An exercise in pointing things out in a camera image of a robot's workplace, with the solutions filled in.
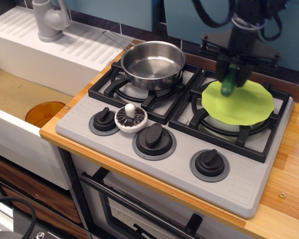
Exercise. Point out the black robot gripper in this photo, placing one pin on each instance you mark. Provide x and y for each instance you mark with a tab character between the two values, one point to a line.
240	46

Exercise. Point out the green toy pickle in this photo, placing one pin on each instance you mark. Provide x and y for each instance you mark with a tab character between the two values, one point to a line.
229	81

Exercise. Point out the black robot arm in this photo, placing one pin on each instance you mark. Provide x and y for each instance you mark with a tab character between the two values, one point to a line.
254	22

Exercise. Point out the lime green plate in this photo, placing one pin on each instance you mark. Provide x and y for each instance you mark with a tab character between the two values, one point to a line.
248	105

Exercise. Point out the stainless steel pot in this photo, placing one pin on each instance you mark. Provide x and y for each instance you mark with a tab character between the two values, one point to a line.
153	65

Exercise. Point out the black right stove knob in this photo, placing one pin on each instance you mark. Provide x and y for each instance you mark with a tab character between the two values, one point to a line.
209	166

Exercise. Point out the black stove knob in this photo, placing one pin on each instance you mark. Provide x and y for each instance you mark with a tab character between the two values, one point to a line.
209	166
154	143
103	123

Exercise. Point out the grey toy stove top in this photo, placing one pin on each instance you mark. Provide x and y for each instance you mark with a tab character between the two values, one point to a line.
189	136

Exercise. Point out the black middle stove knob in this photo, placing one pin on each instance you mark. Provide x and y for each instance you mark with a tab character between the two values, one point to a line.
154	143

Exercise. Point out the white brown toy mushroom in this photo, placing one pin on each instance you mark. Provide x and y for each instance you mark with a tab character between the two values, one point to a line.
130	118

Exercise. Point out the black left stove knob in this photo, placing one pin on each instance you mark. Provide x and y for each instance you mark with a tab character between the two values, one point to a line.
103	123

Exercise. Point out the black right burner grate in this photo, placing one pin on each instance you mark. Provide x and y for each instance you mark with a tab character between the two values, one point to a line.
255	133

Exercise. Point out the black burner grate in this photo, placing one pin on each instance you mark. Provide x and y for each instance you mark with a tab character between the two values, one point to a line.
114	89
255	133

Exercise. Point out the black left burner grate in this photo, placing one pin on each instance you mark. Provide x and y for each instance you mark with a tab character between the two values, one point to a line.
114	89

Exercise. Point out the grey toy faucet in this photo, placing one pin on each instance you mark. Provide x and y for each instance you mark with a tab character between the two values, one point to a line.
50	22

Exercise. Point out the orange plastic sink drain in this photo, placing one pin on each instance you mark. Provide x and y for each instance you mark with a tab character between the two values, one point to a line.
42	113

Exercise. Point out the white toy sink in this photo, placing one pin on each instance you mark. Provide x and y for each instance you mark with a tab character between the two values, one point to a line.
34	72

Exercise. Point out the wooden drawer front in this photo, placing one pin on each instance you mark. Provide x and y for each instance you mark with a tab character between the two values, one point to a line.
54	206

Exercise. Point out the oven door with black handle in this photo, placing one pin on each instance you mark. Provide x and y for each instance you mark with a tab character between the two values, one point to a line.
131	211

